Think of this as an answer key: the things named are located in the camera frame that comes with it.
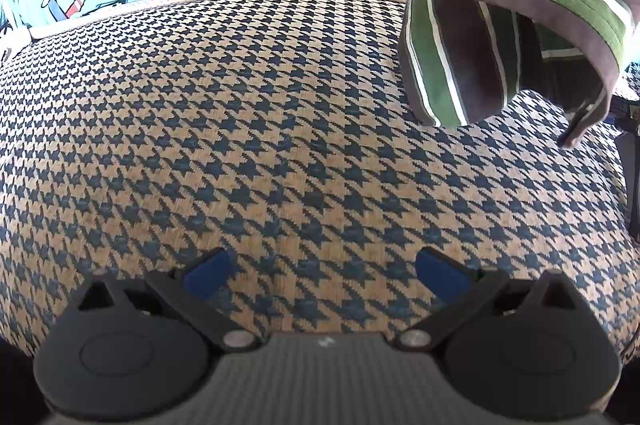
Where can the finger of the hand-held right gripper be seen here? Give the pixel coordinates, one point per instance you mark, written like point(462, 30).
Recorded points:
point(632, 175)

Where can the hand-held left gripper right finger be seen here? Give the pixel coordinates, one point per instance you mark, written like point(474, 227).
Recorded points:
point(442, 275)

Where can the green brown striped t-shirt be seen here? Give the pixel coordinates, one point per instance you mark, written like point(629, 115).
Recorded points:
point(450, 55)

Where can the houndstooth sofa cover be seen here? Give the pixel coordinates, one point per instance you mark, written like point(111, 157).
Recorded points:
point(250, 130)

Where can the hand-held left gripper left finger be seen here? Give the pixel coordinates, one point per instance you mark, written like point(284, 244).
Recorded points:
point(207, 272)

